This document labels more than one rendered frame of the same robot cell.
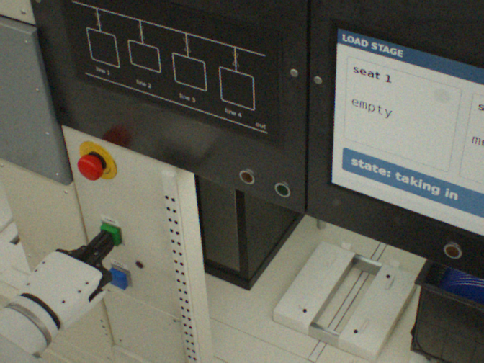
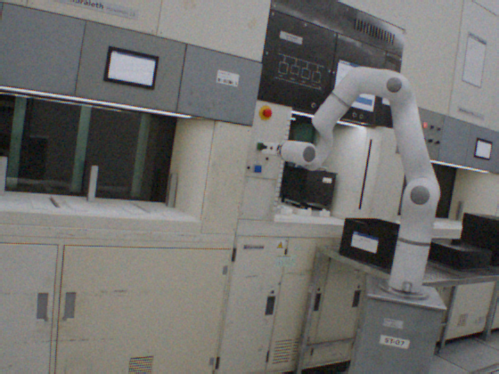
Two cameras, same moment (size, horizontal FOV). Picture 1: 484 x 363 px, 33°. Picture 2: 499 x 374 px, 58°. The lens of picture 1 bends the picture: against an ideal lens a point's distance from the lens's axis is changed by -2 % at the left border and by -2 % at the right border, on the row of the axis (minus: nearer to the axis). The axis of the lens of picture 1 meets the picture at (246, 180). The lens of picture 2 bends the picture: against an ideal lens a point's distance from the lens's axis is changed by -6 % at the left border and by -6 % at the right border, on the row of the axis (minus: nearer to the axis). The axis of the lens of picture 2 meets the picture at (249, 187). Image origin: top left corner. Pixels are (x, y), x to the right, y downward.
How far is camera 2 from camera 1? 232 cm
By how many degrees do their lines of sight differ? 68
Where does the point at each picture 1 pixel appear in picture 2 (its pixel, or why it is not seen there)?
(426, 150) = not seen: hidden behind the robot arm
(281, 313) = not seen: hidden behind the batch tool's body
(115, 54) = (286, 69)
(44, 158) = (248, 114)
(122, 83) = (285, 79)
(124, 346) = (242, 217)
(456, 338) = (314, 188)
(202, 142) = (303, 95)
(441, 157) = not seen: hidden behind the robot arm
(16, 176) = (226, 130)
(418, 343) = (305, 197)
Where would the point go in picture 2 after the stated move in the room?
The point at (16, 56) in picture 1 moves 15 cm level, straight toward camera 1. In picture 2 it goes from (253, 72) to (288, 77)
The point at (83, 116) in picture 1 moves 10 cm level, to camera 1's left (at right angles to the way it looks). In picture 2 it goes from (267, 93) to (258, 90)
